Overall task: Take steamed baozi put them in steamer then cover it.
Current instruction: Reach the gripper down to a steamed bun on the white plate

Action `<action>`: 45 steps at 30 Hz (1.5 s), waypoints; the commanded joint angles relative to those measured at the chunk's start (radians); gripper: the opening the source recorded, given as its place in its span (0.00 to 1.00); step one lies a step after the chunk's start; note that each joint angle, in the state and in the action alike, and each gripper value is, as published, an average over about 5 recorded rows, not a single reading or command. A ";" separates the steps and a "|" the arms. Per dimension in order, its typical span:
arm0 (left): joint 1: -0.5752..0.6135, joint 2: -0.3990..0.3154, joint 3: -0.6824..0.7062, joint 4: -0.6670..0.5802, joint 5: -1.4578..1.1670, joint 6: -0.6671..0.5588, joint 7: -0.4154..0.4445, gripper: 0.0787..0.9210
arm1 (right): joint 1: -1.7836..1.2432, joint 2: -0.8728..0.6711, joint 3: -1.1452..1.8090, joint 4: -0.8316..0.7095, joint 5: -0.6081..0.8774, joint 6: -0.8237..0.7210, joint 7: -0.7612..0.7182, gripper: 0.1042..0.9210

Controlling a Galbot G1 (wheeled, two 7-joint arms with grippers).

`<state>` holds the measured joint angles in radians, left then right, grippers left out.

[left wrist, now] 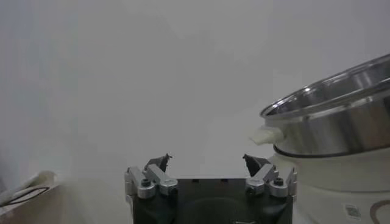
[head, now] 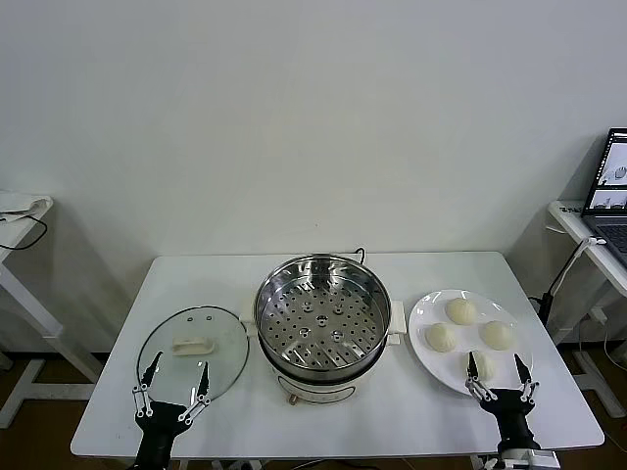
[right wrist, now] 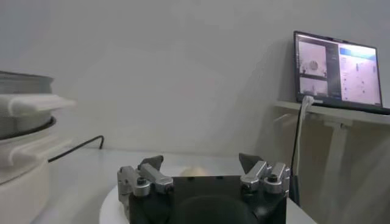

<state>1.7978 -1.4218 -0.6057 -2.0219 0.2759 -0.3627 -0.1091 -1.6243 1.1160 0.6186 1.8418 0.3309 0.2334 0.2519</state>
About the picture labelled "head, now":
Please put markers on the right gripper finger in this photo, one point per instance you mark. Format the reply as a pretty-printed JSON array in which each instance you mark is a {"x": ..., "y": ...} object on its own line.
[
  {"x": 525, "y": 379},
  {"x": 472, "y": 372}
]

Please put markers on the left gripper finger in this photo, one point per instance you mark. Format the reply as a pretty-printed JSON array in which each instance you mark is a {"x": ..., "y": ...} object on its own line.
[
  {"x": 149, "y": 377},
  {"x": 203, "y": 384}
]

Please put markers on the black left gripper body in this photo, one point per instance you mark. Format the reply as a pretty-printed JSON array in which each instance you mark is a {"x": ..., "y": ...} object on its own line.
[{"x": 159, "y": 421}]

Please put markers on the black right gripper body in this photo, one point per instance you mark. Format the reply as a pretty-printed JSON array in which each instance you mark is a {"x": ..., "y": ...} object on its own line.
[{"x": 512, "y": 416}]

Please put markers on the white steamed baozi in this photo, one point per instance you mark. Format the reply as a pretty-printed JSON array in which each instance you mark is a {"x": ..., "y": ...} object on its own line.
[
  {"x": 441, "y": 338},
  {"x": 461, "y": 311},
  {"x": 497, "y": 334},
  {"x": 486, "y": 366}
]

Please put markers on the round glass pot lid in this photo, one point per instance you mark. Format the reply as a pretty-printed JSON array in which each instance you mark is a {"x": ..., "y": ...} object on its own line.
[{"x": 223, "y": 338}]

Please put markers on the perforated stainless steel steamer basket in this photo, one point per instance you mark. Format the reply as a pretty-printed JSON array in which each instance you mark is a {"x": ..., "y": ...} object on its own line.
[{"x": 318, "y": 303}]

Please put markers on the white round plate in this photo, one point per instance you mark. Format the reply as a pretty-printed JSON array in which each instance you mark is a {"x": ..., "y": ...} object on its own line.
[{"x": 514, "y": 313}]

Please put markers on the black power adapter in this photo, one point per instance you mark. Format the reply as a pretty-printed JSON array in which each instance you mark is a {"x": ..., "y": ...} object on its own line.
[{"x": 546, "y": 306}]

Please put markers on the white charger plug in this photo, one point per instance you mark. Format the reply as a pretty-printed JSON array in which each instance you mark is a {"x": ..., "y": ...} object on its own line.
[{"x": 598, "y": 314}]

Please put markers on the white electric cooker pot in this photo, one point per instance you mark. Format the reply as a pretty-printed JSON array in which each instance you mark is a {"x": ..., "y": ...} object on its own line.
[{"x": 318, "y": 390}]

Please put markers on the white side table with laptop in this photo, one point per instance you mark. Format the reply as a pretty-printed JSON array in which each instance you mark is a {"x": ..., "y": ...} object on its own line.
[{"x": 568, "y": 215}]

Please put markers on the grey open laptop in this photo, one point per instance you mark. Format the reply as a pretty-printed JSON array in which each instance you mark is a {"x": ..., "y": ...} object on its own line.
[{"x": 612, "y": 230}]

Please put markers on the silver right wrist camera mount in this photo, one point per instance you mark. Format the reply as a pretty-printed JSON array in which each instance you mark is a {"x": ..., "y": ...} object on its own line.
[{"x": 534, "y": 460}]

